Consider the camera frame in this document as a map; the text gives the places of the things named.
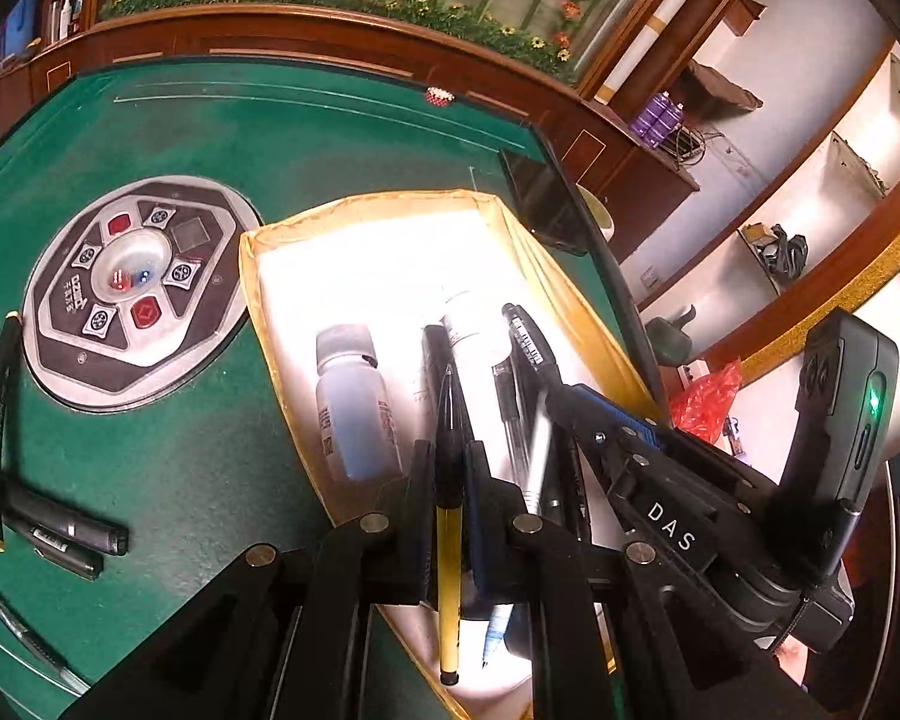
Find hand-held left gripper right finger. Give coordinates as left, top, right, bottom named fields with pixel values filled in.
left=465, top=441, right=818, bottom=720

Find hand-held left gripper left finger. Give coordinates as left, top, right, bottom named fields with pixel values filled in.
left=60, top=441, right=434, bottom=720

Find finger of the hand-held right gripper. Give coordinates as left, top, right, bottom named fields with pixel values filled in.
left=547, top=384, right=676, bottom=458
left=562, top=427, right=638, bottom=541

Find yellow pen with black grip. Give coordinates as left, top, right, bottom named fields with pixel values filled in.
left=435, top=364, right=464, bottom=685

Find gold lined box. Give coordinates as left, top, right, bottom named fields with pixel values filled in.
left=238, top=189, right=665, bottom=720

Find dark green object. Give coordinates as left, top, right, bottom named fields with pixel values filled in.
left=645, top=305, right=698, bottom=365

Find red plastic bag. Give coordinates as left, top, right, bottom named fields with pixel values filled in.
left=667, top=358, right=743, bottom=445

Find black pen with label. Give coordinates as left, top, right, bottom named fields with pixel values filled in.
left=501, top=302, right=565, bottom=398

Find blue pen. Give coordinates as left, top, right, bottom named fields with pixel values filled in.
left=482, top=604, right=515, bottom=670

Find clear pen with black grip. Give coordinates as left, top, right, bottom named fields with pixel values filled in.
left=491, top=356, right=533, bottom=500

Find white bottle with grey cap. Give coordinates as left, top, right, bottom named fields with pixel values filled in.
left=315, top=322, right=404, bottom=482

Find white plastic bottle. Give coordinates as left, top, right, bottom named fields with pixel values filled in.
left=441, top=289, right=512, bottom=372

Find black tablet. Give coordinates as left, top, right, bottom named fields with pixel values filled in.
left=497, top=146, right=590, bottom=256

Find purple cans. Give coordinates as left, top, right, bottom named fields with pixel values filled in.
left=630, top=90, right=683, bottom=149

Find black marker with white label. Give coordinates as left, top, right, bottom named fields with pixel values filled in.
left=34, top=529, right=104, bottom=580

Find thick black marker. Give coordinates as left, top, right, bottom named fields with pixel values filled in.
left=0, top=457, right=130, bottom=557

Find rolled paper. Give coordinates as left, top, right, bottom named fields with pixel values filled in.
left=596, top=0, right=706, bottom=106

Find grey table control panel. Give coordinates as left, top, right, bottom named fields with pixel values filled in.
left=22, top=176, right=263, bottom=413

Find black silver pen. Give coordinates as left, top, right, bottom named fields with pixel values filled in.
left=0, top=589, right=91, bottom=695

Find wire basket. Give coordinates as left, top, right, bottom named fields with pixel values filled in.
left=667, top=124, right=710, bottom=166

